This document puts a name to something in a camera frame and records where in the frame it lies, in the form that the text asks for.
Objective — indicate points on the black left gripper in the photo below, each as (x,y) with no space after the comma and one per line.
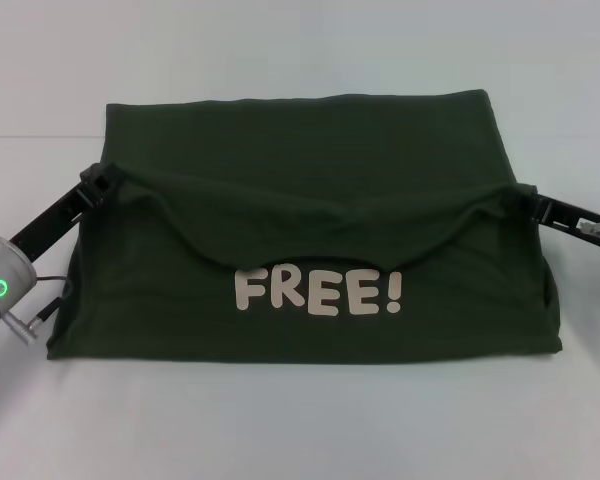
(50,222)

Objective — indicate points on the dark green printed t-shirt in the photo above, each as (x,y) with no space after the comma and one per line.
(305,165)

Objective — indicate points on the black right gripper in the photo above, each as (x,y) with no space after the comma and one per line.
(565,217)

